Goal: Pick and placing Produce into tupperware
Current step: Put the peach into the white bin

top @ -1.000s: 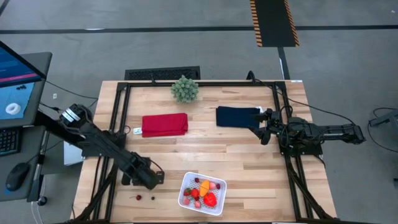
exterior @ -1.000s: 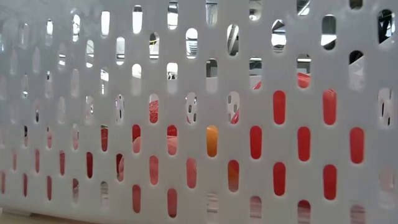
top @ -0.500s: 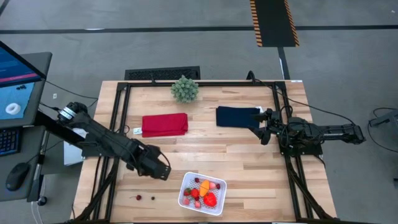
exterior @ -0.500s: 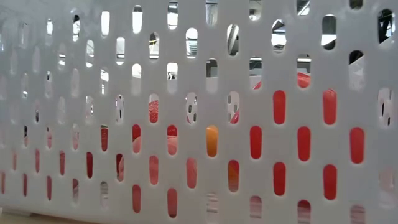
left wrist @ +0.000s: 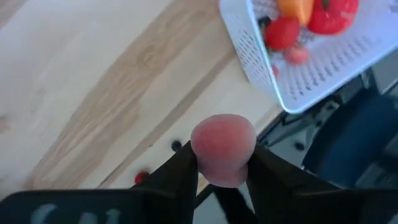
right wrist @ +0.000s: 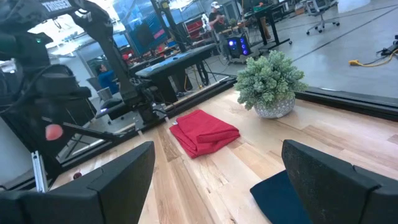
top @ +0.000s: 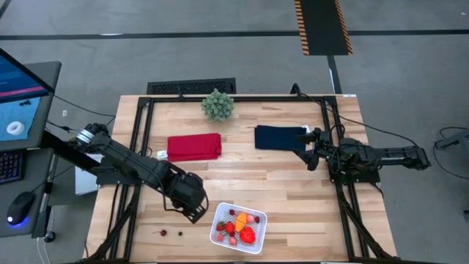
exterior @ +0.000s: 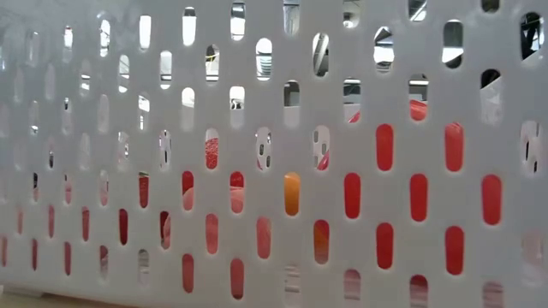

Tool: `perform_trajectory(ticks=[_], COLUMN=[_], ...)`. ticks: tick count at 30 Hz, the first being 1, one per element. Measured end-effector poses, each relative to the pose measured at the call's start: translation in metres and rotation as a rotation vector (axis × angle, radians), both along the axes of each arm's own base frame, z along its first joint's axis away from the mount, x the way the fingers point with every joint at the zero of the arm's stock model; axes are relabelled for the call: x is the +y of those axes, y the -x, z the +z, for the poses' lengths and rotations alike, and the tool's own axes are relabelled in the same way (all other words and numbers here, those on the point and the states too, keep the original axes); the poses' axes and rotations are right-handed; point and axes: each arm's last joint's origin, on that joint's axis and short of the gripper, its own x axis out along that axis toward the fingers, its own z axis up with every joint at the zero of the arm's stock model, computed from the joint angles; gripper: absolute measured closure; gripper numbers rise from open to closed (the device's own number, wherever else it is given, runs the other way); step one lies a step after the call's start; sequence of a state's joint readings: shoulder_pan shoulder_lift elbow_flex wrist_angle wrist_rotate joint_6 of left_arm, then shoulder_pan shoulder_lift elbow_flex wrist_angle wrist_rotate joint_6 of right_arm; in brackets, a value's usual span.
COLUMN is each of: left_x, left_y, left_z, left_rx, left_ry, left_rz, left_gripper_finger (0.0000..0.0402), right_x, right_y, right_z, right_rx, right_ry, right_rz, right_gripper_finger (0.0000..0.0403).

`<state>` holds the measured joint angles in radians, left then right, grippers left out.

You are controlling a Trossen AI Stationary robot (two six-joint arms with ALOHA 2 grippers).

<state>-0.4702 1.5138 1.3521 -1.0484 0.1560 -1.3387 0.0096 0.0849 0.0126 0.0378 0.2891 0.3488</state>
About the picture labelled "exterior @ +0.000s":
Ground orange toy fruit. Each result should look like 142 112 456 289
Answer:
283 171 331 265

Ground red toy strawberry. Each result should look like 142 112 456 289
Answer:
138 136 245 210
182 252 245 300

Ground white perforated plastic basket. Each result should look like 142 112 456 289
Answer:
0 0 548 308

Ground red and pink items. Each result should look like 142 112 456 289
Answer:
314 98 503 300

